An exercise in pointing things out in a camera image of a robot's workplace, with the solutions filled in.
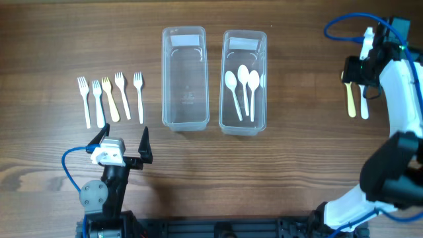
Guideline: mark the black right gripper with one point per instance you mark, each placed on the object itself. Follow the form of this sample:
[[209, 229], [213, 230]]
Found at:
[[350, 64]]

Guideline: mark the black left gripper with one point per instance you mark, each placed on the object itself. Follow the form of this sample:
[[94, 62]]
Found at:
[[144, 149]]

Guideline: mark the white plastic spoon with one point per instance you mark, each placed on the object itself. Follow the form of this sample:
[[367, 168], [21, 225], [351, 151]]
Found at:
[[253, 83], [363, 104], [231, 83], [243, 76]]

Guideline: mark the yellow plastic spoon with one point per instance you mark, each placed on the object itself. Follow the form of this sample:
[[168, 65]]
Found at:
[[349, 98]]

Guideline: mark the white plastic fork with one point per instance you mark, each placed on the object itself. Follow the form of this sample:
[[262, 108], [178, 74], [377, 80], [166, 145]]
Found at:
[[84, 91], [121, 83], [97, 92], [138, 84]]

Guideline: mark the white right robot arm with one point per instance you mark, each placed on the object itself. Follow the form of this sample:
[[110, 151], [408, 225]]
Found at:
[[387, 182]]

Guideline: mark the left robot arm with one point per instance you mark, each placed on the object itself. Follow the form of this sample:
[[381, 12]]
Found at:
[[103, 199]]

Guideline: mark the clear plastic container left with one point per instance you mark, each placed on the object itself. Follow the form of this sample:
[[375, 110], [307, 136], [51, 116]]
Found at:
[[185, 89]]

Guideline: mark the clear plastic container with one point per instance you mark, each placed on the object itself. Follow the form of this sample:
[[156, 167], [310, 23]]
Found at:
[[185, 89], [249, 48]]

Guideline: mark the clear plastic container right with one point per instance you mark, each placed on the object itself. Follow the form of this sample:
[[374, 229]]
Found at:
[[249, 48]]

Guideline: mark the yellow plastic fork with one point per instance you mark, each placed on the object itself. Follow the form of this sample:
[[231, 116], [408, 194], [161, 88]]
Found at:
[[107, 87]]

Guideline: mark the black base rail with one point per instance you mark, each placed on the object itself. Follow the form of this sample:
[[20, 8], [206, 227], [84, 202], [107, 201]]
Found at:
[[283, 227]]

